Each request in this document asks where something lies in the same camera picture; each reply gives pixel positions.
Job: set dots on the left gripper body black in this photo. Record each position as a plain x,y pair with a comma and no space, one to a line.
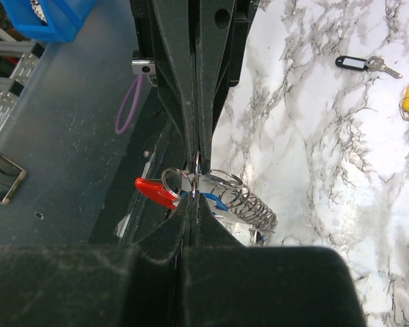
234,16

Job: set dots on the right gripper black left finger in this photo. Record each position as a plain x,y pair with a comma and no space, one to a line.
97,285

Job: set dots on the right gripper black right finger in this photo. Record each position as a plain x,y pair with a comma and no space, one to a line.
227,284

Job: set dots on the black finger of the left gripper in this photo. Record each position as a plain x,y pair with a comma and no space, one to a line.
171,43
214,68

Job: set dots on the blue plastic key tag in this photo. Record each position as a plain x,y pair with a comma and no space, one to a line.
215,203

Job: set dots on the red-handled metal keyring tool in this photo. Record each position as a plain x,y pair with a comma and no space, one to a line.
163,195

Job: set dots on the blue plastic bin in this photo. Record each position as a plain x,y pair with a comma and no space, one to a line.
48,20

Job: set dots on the smartphone on floor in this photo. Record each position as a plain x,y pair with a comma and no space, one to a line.
11,176

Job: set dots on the aluminium frame rails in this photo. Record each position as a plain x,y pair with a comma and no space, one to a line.
28,54

